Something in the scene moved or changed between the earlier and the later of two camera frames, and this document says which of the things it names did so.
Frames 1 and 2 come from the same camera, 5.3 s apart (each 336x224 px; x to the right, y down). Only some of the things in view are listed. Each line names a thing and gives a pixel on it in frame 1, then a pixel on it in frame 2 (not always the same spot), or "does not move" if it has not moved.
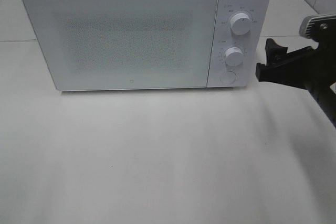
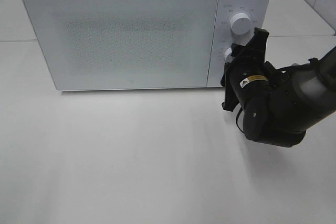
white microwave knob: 241,24 does not move
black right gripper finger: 292,73 -> 238,51
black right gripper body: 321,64 -> 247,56
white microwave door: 118,37 does not move
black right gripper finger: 275,53 -> 257,45
